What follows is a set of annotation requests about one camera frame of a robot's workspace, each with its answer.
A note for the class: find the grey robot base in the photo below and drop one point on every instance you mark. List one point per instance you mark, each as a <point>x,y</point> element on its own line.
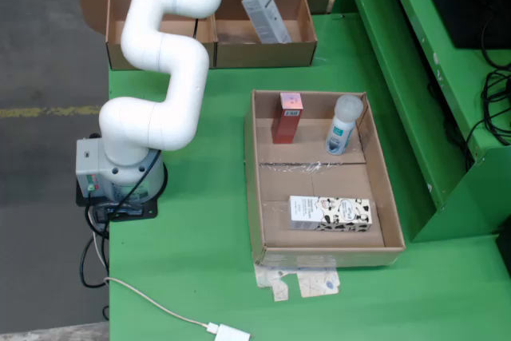
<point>120,177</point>

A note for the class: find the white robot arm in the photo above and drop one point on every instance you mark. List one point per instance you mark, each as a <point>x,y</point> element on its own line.
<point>159,57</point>

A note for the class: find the red carton box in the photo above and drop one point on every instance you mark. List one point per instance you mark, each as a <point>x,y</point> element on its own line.
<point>285,125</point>

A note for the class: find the green metal shelf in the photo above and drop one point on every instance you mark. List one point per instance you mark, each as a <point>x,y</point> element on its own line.
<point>399,77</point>

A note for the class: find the cow print hand cream box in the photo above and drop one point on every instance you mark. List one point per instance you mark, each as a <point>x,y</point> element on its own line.
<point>331,213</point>

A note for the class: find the white bottle frosted cap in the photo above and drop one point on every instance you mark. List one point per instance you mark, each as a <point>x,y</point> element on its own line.
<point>341,129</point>

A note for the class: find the white carton box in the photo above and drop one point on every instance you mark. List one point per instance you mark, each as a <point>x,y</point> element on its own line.
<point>265,17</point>

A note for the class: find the shallow cardboard tray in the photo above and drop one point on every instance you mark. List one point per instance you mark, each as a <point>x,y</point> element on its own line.
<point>319,181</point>

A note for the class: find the flattened patterned carton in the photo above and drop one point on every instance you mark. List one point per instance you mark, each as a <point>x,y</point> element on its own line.
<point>315,281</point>

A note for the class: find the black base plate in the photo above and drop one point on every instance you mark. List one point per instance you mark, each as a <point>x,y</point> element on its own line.
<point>149,211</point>

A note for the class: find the open cardboard box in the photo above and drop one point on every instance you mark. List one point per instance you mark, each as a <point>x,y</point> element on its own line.
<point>116,21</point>
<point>231,25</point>

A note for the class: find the white adapter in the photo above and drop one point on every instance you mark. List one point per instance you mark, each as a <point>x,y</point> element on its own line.
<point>231,335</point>

